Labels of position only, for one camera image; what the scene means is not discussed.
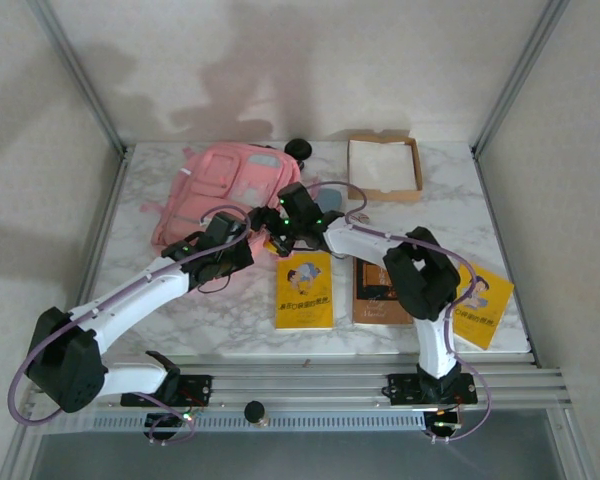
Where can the grey metal panel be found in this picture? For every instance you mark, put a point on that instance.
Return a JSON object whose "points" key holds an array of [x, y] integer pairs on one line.
{"points": [[300, 457]]}

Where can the yellow cartoon cover book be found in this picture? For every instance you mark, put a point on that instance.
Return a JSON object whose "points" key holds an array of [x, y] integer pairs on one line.
{"points": [[485, 305], [305, 300]]}

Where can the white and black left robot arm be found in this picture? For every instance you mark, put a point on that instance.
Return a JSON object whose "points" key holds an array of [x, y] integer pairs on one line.
{"points": [[130, 305]]}

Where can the stars and stripes pouch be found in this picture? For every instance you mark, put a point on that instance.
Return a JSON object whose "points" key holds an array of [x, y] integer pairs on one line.
{"points": [[362, 217]]}

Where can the white paper sheet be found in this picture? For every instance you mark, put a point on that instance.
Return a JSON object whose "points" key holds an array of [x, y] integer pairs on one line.
{"points": [[380, 165]]}

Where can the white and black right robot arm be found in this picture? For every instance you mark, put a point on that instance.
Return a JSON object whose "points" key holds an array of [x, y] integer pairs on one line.
{"points": [[360, 242]]}

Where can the aluminium rail frame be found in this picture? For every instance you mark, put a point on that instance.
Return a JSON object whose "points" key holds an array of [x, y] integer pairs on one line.
{"points": [[305, 380]]}

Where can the brown cardboard tray box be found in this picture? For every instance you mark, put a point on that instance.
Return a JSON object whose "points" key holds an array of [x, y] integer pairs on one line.
{"points": [[385, 195]]}

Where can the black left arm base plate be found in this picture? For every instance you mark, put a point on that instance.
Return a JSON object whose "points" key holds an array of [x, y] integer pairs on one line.
{"points": [[200, 387]]}

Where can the brown cover book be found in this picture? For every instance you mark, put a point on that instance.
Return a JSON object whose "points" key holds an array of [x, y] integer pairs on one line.
{"points": [[375, 305]]}

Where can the aluminium side rail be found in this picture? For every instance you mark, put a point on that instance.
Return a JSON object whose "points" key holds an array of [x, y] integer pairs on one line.
{"points": [[116, 187]]}

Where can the black knob on brass stem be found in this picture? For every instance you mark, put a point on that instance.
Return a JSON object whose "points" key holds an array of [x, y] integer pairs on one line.
{"points": [[255, 412]]}

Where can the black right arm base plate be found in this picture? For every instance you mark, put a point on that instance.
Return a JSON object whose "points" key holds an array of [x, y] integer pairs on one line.
{"points": [[402, 390]]}

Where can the aluminium frame post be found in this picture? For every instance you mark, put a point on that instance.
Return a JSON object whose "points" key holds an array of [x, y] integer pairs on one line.
{"points": [[81, 75], [519, 75]]}

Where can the black controller board with LEDs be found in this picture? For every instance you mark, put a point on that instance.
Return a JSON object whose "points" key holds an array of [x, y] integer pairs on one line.
{"points": [[162, 425], [442, 425]]}

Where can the pink backpack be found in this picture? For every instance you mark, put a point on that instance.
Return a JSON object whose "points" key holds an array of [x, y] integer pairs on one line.
{"points": [[215, 185]]}

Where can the blue-grey pencil case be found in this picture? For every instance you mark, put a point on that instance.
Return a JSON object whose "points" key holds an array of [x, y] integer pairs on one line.
{"points": [[330, 199]]}

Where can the black round cap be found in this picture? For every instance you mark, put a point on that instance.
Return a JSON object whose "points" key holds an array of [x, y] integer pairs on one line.
{"points": [[298, 148]]}

